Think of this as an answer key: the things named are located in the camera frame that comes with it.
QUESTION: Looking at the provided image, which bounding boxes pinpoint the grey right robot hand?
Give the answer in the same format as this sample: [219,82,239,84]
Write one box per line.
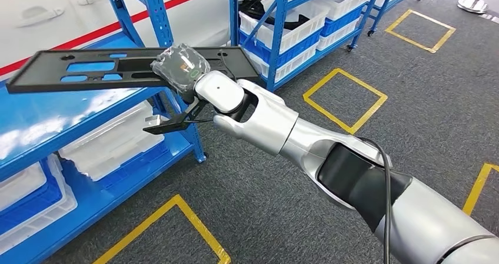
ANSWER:
[149,43,211,103]

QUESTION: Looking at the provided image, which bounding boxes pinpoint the black licence plate frame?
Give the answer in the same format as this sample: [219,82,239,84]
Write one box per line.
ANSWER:
[5,46,261,95]

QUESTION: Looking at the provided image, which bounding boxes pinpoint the black plastic parts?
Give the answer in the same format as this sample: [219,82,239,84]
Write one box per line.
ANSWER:
[238,0,311,31]

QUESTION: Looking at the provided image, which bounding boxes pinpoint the red barrier belt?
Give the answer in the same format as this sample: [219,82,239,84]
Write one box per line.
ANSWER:
[0,0,229,77]

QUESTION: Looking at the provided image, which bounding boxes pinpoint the white car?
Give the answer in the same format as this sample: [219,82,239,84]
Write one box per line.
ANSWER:
[0,0,231,78]

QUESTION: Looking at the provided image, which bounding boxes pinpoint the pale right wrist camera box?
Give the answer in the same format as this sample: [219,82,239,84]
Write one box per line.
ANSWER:
[145,115,168,129]

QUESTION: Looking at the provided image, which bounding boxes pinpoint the black right wrist camera bracket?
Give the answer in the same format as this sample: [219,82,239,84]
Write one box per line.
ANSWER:
[142,98,209,135]

